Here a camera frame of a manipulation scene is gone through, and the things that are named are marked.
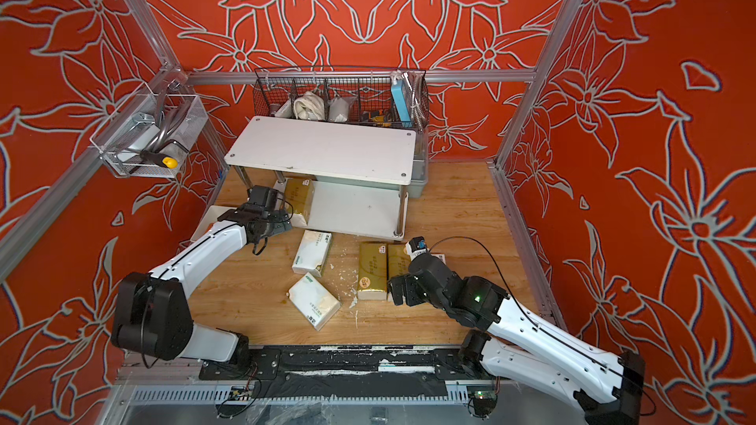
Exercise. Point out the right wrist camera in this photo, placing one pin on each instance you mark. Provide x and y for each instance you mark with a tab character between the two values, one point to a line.
416	247

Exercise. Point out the gold tissue pack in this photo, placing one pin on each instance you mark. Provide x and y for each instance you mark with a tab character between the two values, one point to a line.
299	193
373	272
398	260

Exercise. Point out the white cloth roll in basket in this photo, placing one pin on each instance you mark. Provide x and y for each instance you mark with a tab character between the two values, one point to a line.
309	107

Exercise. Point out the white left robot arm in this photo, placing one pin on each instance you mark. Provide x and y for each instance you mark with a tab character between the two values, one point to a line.
152	315

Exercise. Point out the white square tray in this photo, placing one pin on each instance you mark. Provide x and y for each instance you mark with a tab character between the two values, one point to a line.
210	217

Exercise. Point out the white two-tier shelf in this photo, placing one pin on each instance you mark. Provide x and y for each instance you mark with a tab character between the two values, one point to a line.
362	173

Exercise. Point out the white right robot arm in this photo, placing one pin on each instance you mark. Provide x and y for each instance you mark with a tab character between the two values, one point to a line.
508	341

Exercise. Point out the light blue box in basket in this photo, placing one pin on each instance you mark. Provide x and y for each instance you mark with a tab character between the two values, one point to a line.
401	96

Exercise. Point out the clear plastic wall bin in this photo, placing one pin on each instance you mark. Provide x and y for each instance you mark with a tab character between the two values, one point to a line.
160	122

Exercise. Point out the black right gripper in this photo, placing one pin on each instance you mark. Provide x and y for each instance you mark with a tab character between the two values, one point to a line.
409	283

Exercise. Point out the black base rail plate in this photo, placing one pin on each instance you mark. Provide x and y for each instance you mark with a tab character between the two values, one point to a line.
356	372

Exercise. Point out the black wire basket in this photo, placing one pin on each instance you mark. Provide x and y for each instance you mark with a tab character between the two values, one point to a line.
352	95

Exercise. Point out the white tissue pack front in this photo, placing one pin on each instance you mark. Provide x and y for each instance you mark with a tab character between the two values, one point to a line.
316	304

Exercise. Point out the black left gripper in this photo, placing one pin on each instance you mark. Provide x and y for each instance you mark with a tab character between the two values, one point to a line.
282	220

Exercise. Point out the yellow handled tool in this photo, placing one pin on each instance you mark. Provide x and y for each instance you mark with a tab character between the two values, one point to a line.
159	159

